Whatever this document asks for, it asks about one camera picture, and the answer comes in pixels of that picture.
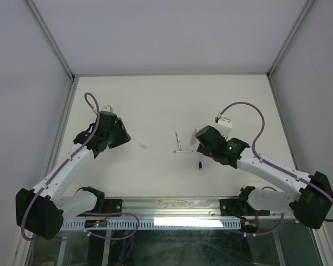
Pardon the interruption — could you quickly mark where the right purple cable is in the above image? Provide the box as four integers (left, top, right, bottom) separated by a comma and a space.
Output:
216, 101, 333, 237

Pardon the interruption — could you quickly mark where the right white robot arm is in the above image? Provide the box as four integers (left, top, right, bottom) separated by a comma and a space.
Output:
196, 126, 333, 229

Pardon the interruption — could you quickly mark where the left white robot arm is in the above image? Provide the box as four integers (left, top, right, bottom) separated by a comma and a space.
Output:
16, 111, 131, 240

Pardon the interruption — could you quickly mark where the orange tip clear marker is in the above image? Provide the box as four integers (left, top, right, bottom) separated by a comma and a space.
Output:
190, 129, 198, 147

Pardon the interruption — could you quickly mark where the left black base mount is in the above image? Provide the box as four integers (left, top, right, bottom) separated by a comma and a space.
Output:
94, 198, 123, 217

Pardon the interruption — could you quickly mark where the slotted cable duct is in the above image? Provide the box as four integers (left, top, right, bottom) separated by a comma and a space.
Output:
61, 217, 241, 231

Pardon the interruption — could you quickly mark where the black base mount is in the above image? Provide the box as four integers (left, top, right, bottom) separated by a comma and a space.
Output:
94, 198, 123, 217
219, 198, 243, 218

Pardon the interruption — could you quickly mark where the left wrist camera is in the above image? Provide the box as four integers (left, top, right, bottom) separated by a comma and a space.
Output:
101, 105, 113, 112

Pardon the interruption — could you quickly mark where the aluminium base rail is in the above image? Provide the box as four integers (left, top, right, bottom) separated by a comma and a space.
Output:
24, 195, 322, 222

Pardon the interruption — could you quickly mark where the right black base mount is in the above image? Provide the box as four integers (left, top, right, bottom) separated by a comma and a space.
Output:
219, 198, 243, 218

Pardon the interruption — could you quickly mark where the white pen clear cap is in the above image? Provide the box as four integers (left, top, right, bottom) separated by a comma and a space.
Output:
174, 127, 182, 151

